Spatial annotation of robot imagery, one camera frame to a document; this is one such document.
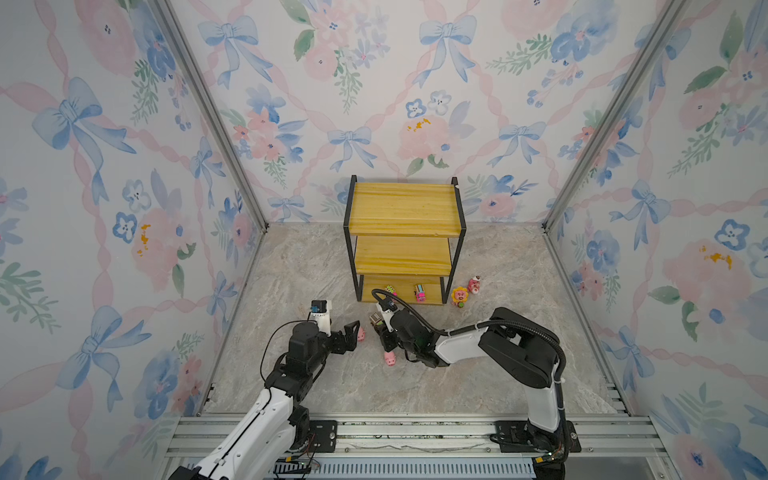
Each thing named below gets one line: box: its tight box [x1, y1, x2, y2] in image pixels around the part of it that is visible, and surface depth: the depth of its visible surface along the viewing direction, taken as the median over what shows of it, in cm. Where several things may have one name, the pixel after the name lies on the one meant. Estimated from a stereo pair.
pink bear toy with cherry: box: [468, 275, 481, 295], surface depth 100 cm
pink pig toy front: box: [383, 351, 397, 367], surface depth 87 cm
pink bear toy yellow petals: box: [451, 286, 469, 309], surface depth 97 cm
